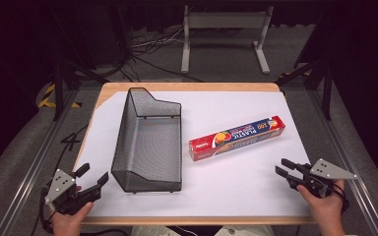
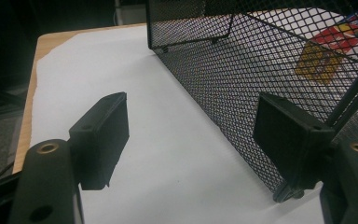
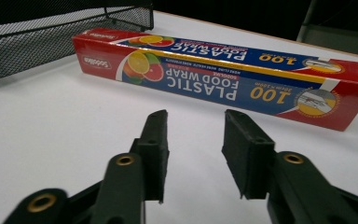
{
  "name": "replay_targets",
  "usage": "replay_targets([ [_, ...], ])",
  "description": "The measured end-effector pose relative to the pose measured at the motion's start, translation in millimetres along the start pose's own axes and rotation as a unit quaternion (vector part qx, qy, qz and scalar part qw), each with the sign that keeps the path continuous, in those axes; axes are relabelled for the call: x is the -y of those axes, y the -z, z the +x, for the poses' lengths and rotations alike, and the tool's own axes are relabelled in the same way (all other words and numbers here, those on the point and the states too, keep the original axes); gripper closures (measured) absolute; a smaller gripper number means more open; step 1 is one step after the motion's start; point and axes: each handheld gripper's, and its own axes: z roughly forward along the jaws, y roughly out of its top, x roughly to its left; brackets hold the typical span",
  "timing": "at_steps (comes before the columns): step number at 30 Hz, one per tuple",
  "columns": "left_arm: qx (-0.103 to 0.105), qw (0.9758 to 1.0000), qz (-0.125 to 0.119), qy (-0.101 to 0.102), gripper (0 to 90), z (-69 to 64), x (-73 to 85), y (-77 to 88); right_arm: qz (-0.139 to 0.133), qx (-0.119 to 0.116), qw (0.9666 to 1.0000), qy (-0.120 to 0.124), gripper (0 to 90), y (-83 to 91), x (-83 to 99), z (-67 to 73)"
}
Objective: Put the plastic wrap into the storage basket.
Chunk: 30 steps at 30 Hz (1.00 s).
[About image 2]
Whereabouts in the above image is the white paper table cover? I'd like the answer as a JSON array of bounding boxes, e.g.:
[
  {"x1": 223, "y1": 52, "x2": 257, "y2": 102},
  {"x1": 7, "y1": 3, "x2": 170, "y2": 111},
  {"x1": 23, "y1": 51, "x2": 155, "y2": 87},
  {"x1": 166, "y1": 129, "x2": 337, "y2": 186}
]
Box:
[{"x1": 30, "y1": 24, "x2": 325, "y2": 224}]

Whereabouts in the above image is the black wire mesh basket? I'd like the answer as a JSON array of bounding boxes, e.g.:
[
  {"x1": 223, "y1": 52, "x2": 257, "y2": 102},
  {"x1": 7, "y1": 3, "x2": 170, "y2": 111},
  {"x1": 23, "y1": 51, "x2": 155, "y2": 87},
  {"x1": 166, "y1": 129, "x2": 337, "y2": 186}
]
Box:
[{"x1": 145, "y1": 0, "x2": 358, "y2": 203}]

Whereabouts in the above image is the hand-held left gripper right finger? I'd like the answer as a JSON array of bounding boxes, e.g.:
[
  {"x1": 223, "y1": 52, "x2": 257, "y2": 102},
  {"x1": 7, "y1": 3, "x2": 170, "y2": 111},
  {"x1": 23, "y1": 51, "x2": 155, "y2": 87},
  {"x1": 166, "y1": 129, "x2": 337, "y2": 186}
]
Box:
[{"x1": 252, "y1": 92, "x2": 358, "y2": 224}]

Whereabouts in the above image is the red and yellow snack packet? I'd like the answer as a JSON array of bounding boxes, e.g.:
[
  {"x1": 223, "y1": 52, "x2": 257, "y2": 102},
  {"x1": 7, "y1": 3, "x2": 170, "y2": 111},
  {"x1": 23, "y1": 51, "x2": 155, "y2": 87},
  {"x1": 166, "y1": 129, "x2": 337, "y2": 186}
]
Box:
[{"x1": 294, "y1": 4, "x2": 358, "y2": 86}]

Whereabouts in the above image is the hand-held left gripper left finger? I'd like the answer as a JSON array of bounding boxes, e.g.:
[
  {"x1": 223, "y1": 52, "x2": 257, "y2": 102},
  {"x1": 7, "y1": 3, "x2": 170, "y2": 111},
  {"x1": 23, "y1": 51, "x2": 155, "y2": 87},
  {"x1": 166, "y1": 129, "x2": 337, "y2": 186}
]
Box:
[{"x1": 8, "y1": 91, "x2": 131, "y2": 224}]

